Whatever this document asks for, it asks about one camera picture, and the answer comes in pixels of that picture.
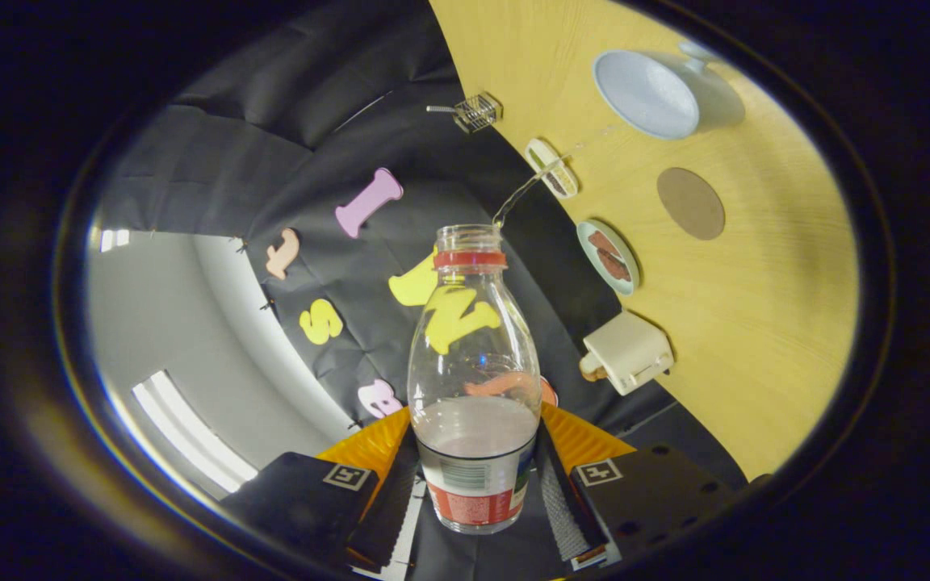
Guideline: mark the small ceiling light panel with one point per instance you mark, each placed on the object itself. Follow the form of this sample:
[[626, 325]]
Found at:
[[115, 240]]

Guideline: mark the clear bottle with red label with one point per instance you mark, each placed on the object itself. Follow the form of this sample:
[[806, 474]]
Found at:
[[473, 484]]

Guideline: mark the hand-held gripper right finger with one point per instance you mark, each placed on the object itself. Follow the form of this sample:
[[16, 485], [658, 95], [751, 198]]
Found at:
[[563, 516]]

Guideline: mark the white divided dish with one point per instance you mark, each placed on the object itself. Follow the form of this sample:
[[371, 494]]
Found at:
[[552, 168]]

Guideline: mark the brown food piece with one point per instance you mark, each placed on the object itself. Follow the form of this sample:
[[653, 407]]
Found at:
[[614, 266], [603, 243]]

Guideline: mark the wooden table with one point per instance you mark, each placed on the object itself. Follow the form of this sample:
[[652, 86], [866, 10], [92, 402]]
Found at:
[[756, 323]]

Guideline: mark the large ceiling light panel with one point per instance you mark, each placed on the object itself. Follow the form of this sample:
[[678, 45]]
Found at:
[[190, 432]]

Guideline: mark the metal spoon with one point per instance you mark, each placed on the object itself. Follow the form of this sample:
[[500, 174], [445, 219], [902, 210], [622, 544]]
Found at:
[[441, 108]]

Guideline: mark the bread slice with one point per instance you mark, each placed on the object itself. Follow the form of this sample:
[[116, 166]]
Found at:
[[589, 369]]

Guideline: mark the white toaster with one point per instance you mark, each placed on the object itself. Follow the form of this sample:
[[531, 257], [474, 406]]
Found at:
[[630, 351]]

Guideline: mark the brown round coaster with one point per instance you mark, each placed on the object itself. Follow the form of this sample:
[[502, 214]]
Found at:
[[691, 203]]

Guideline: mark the pale cloudy juice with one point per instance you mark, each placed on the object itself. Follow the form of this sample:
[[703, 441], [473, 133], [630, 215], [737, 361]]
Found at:
[[473, 424]]

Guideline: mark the white cup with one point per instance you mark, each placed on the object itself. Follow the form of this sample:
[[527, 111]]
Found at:
[[647, 97]]

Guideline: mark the pale green plate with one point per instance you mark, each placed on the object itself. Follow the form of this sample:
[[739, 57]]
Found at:
[[588, 257]]

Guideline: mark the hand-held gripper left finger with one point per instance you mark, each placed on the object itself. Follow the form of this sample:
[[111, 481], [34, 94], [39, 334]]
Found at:
[[384, 516]]

